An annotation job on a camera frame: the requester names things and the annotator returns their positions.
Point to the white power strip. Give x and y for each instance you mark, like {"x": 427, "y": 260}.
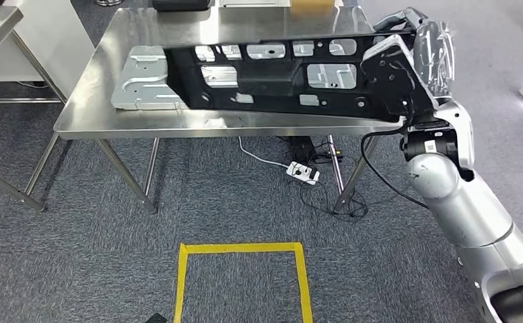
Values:
{"x": 303, "y": 173}

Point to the stainless steel workbench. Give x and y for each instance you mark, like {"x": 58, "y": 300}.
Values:
{"x": 109, "y": 120}

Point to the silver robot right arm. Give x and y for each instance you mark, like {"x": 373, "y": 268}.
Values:
{"x": 466, "y": 214}

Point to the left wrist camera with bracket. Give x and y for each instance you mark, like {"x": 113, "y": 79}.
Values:
{"x": 156, "y": 318}

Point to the grey flat box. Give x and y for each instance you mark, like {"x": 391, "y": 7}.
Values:
{"x": 252, "y": 3}

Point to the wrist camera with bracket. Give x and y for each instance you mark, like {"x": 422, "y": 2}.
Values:
{"x": 156, "y": 318}
{"x": 395, "y": 76}

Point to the black tool case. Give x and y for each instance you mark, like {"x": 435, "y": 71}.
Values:
{"x": 181, "y": 4}

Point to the cardboard box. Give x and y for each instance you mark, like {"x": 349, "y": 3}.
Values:
{"x": 312, "y": 5}

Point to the chrome stanchion base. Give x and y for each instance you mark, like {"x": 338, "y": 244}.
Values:
{"x": 108, "y": 2}

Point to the yellow floor tape square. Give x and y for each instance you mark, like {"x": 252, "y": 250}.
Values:
{"x": 301, "y": 285}

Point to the black power adapter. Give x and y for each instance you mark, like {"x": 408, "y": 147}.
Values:
{"x": 301, "y": 149}

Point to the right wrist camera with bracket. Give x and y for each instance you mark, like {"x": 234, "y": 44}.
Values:
{"x": 395, "y": 76}

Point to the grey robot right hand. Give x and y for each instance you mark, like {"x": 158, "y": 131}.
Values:
{"x": 435, "y": 58}

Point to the stamped sheet metal panel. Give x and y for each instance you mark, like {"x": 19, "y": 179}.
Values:
{"x": 141, "y": 84}

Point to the white cabinet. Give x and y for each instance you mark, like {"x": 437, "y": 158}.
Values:
{"x": 56, "y": 44}

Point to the long black plastic part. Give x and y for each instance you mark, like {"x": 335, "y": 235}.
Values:
{"x": 279, "y": 84}

